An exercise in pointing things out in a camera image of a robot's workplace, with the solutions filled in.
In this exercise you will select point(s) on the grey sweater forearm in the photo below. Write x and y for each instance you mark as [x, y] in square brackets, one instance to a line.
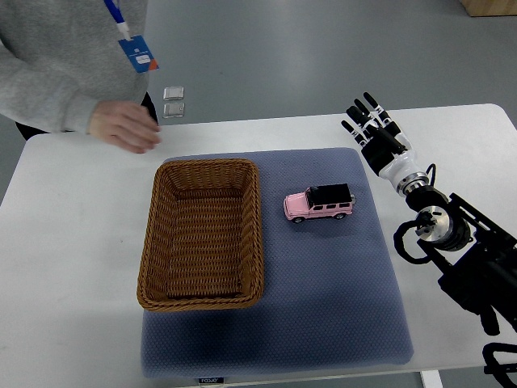
[44, 84]

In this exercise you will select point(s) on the blue ID badge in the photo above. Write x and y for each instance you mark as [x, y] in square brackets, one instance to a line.
[139, 54]

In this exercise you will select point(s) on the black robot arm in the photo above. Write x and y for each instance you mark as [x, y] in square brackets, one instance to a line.
[455, 167]

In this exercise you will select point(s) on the pink toy car black roof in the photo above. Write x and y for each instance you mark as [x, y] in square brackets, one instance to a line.
[323, 201]

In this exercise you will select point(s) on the brown wicker basket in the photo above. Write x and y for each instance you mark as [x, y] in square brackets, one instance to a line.
[203, 247]

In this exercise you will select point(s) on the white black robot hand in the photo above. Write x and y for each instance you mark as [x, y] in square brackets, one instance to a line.
[388, 152]

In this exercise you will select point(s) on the person's bare hand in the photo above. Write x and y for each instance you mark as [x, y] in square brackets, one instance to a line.
[126, 125]

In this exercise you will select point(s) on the blue-grey quilted mat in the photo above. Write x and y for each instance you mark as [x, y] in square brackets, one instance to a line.
[330, 301]

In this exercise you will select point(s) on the wooden box corner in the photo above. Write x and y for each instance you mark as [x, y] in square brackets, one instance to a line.
[485, 8]

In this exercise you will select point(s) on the upper metal floor plate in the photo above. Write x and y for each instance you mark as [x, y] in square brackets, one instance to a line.
[173, 93]

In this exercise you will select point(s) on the grey sweater torso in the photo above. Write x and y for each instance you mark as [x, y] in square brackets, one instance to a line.
[89, 24]

